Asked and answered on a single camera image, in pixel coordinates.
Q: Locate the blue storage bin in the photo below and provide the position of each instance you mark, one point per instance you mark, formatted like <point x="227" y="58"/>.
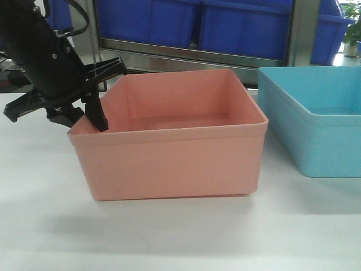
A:
<point x="166" y="23"/>
<point x="247" y="28"/>
<point x="330" y="31"/>

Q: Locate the blue storage bin middle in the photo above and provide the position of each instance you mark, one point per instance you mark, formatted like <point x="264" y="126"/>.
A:
<point x="247" y="28"/>

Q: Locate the stainless steel shelf cart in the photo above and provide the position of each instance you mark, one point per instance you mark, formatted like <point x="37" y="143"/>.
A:
<point x="147" y="58"/>

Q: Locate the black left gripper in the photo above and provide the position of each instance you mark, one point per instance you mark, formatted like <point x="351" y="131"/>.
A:
<point x="65" y="87"/>

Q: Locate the blue storage bin right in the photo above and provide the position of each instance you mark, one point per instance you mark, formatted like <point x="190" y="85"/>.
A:
<point x="330" y="31"/>

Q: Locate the light blue plastic box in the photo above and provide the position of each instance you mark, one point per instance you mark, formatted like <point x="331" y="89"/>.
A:
<point x="315" y="114"/>

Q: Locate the pink plastic box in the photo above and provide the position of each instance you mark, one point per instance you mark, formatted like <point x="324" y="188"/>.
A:
<point x="173" y="135"/>

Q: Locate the potted green plant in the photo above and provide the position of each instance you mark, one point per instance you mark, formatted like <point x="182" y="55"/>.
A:
<point x="351" y="10"/>

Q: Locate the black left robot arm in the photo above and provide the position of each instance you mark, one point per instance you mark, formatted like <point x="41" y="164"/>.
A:
<point x="26" y="35"/>

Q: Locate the blue storage bin left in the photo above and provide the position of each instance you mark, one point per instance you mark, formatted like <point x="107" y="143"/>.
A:
<point x="166" y="23"/>

